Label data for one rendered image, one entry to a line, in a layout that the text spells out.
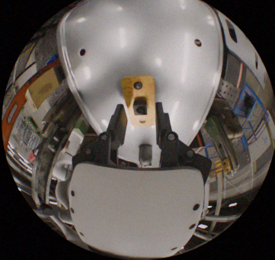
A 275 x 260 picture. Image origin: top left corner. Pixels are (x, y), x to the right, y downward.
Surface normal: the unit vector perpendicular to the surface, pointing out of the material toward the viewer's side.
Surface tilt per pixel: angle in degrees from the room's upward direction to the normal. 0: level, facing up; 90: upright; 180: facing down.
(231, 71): 0
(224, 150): 78
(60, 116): 90
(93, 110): 0
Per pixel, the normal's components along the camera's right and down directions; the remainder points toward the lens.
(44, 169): 0.97, 0.10
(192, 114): -0.07, 0.75
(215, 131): -0.98, 0.18
